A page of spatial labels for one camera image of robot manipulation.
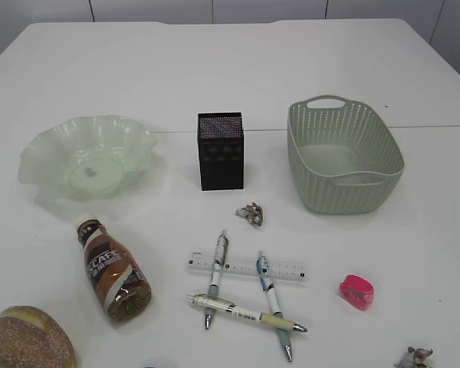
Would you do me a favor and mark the paper piece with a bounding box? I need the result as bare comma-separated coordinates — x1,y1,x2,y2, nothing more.
235,202,264,227
393,347,433,368

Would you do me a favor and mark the brown coffee bottle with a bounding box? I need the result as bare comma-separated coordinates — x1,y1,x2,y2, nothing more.
76,215,152,323

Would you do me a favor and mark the pink pencil sharpener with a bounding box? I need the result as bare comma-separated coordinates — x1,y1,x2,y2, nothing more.
339,274,374,311

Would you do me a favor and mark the sugared bread roll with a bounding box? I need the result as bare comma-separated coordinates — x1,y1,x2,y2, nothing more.
0,306,77,367

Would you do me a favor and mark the black mesh pen holder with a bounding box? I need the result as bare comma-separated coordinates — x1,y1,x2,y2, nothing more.
197,112,244,191

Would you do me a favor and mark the white patterned pen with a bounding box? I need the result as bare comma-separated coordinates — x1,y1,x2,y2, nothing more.
203,229,229,330

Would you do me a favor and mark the blue patterned pen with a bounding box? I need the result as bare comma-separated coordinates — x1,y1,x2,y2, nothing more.
256,251,293,362

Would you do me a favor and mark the green plastic basket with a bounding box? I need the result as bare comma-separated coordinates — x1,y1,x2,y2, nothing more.
287,96,405,215

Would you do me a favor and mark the beige grip pen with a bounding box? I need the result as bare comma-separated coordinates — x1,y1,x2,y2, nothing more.
186,294,307,333

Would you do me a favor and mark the green wavy glass plate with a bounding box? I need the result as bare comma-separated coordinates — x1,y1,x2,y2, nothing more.
18,115,157,202

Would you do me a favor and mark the clear plastic ruler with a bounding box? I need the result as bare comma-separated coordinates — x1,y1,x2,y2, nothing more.
186,252,308,282

